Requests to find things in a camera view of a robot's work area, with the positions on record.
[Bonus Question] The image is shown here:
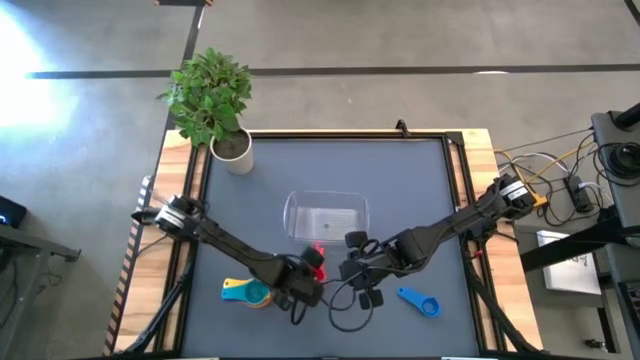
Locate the white cable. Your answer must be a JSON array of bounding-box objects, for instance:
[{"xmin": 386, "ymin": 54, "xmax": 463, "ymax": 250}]
[{"xmin": 499, "ymin": 151, "xmax": 566, "ymax": 174}]

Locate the teal measuring cup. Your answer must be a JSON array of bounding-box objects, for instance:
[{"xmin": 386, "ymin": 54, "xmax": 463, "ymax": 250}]
[{"xmin": 220, "ymin": 280, "xmax": 272, "ymax": 306}]

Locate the blue measuring cup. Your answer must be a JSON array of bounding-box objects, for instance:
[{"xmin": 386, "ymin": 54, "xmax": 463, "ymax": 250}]
[{"xmin": 397, "ymin": 285, "xmax": 443, "ymax": 319}]

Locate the white paper box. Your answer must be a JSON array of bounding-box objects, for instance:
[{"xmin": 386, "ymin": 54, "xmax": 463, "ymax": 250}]
[{"xmin": 536, "ymin": 229, "xmax": 603, "ymax": 296}]

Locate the green leafy plant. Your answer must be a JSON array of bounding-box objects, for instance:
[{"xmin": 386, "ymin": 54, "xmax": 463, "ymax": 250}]
[{"xmin": 156, "ymin": 47, "xmax": 254, "ymax": 148}]

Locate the black power strip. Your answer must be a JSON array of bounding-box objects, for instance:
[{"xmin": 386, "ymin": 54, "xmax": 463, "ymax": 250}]
[{"xmin": 563, "ymin": 174, "xmax": 596, "ymax": 214}]

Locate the yellow cable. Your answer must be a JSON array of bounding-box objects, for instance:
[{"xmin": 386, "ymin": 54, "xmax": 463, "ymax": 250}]
[{"xmin": 519, "ymin": 143, "xmax": 596, "ymax": 184}]

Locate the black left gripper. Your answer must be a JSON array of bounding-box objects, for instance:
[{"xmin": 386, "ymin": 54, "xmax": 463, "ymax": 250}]
[{"xmin": 273, "ymin": 246, "xmax": 326, "ymax": 312}]

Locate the red measuring cup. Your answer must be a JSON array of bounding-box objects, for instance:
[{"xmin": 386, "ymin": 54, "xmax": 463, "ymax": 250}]
[{"xmin": 310, "ymin": 243, "xmax": 329, "ymax": 283}]

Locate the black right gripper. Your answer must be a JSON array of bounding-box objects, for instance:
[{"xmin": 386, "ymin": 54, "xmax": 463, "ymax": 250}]
[{"xmin": 339, "ymin": 230, "xmax": 401, "ymax": 310}]

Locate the grey equipment cart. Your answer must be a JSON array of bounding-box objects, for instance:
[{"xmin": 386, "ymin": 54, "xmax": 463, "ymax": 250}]
[{"xmin": 589, "ymin": 102, "xmax": 640, "ymax": 360}]

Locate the clear plastic basket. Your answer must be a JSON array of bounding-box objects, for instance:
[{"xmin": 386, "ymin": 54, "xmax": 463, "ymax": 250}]
[{"xmin": 282, "ymin": 189, "xmax": 372, "ymax": 246}]

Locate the black table frame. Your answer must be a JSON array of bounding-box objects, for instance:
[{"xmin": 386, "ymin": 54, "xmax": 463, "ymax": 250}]
[{"xmin": 169, "ymin": 129, "xmax": 501, "ymax": 359}]

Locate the black yellow striped strip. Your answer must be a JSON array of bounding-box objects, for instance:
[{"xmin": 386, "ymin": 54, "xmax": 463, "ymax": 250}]
[{"xmin": 102, "ymin": 174, "xmax": 151, "ymax": 356}]

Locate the black support leg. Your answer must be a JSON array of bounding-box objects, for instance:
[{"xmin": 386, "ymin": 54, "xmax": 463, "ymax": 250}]
[
  {"xmin": 114, "ymin": 259, "xmax": 194, "ymax": 356},
  {"xmin": 462, "ymin": 269, "xmax": 544, "ymax": 356}
]

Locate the yellow measuring cup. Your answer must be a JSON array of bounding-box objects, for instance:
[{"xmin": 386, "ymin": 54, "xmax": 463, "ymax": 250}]
[{"xmin": 222, "ymin": 277, "xmax": 254, "ymax": 292}]

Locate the black desk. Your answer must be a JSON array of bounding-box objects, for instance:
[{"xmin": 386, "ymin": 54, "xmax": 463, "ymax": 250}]
[{"xmin": 0, "ymin": 194, "xmax": 82, "ymax": 360}]

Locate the cream plant pot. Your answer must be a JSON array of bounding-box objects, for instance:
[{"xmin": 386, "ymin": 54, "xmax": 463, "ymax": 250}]
[{"xmin": 209, "ymin": 127, "xmax": 255, "ymax": 176}]

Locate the coiled black cable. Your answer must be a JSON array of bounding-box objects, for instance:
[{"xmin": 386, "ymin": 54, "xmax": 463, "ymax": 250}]
[{"xmin": 597, "ymin": 142, "xmax": 640, "ymax": 181}]

